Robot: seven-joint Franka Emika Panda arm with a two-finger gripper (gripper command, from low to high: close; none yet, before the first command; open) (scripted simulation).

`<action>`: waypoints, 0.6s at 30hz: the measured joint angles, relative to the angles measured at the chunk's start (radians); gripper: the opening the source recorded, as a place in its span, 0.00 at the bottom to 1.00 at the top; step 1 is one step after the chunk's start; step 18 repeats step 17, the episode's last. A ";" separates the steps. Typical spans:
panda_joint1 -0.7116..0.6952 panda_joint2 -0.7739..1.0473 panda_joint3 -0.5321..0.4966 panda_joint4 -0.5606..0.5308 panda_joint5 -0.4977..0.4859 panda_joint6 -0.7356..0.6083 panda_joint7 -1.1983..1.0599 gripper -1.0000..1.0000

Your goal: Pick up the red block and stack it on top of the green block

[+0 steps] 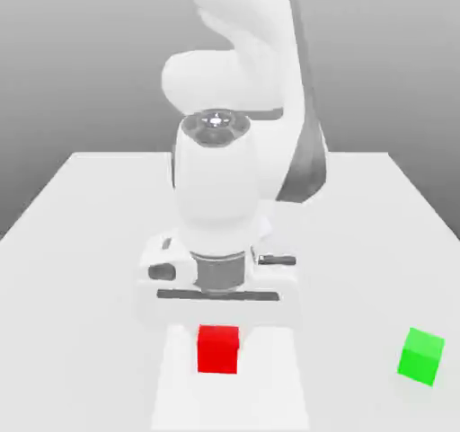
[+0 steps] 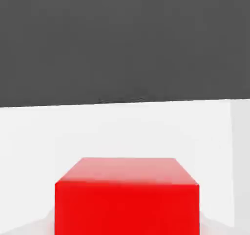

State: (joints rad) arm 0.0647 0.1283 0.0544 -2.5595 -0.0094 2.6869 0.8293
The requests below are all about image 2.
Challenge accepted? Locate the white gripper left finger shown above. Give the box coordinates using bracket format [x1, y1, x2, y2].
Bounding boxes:
[0, 209, 56, 235]

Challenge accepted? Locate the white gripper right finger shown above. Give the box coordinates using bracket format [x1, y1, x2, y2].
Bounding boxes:
[199, 211, 247, 235]

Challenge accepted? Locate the small red cube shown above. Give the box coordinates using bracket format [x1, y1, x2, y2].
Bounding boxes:
[54, 157, 200, 235]

